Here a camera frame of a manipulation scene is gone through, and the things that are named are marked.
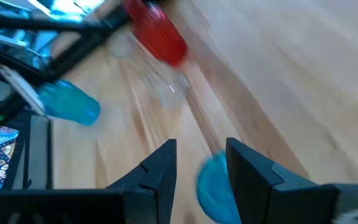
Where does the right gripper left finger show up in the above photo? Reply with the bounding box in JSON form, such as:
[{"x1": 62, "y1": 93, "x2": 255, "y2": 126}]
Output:
[{"x1": 0, "y1": 139, "x2": 177, "y2": 224}]

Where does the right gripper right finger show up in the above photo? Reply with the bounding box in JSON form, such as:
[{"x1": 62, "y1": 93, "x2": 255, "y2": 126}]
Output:
[{"x1": 227, "y1": 138, "x2": 358, "y2": 224}]

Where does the blue cylindrical glass vase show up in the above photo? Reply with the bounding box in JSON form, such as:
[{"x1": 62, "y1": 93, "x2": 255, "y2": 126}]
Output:
[{"x1": 196, "y1": 151, "x2": 242, "y2": 224}]

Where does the clear faceted tall vase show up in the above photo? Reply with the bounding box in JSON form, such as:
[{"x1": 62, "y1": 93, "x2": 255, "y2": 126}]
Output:
[{"x1": 135, "y1": 62, "x2": 192, "y2": 108}]

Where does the blue round dotted vase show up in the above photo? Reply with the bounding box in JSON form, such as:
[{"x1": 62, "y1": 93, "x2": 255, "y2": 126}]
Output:
[{"x1": 37, "y1": 79, "x2": 101, "y2": 126}]

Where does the red ribbed bottle vase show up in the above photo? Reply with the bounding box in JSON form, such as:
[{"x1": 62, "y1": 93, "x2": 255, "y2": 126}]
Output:
[{"x1": 124, "y1": 0, "x2": 189, "y2": 68}]

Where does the white frame bracket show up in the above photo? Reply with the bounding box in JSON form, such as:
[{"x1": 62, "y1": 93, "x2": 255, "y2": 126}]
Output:
[{"x1": 0, "y1": 63, "x2": 48, "y2": 118}]

